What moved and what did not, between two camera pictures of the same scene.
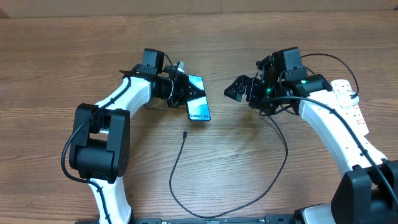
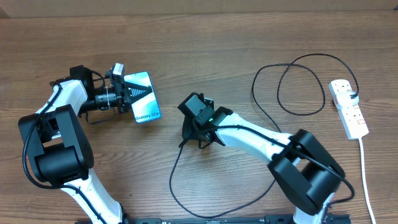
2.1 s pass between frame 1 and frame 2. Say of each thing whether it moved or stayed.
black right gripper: moved
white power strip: stayed
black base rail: stayed
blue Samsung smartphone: moved
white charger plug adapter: stayed
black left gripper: moved
